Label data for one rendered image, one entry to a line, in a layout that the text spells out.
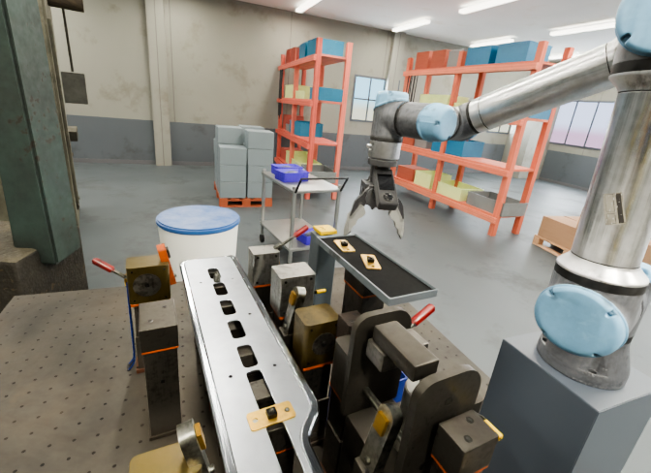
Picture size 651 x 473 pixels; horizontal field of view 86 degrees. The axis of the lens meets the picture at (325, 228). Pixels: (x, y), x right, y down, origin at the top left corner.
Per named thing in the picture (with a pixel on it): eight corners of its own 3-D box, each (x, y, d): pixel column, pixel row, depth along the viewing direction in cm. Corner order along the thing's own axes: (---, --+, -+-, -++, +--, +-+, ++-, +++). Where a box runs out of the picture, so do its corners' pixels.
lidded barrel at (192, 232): (235, 280, 309) (236, 204, 286) (241, 317, 259) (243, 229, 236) (165, 285, 291) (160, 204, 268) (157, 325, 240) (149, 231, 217)
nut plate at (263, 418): (251, 432, 59) (251, 427, 59) (245, 415, 63) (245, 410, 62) (296, 416, 63) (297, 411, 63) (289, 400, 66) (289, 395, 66)
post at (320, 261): (299, 341, 130) (309, 231, 115) (318, 336, 133) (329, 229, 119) (308, 354, 124) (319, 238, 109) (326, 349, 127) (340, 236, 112)
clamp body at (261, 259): (245, 335, 130) (248, 246, 118) (276, 330, 136) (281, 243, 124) (251, 348, 124) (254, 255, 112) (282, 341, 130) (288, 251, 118)
